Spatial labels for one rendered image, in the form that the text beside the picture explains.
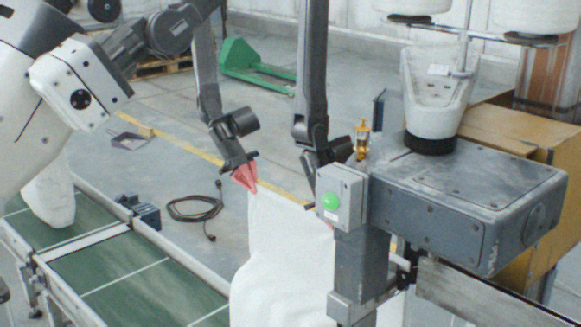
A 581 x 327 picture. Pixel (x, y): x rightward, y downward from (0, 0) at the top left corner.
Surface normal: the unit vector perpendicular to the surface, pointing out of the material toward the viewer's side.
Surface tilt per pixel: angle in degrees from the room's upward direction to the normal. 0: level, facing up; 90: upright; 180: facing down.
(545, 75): 90
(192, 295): 0
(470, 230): 90
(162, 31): 80
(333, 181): 90
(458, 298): 90
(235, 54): 75
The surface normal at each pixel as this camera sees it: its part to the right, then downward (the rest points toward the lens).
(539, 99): -0.73, 0.28
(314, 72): 0.51, 0.17
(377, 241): 0.69, 0.29
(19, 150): 0.27, 0.74
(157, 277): 0.00, -0.91
